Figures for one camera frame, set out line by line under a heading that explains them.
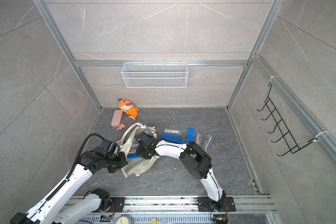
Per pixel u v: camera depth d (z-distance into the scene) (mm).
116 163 635
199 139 996
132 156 855
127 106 1107
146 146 702
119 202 735
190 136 1013
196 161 529
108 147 590
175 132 1030
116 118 1109
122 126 1044
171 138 1030
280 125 685
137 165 816
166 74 1005
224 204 642
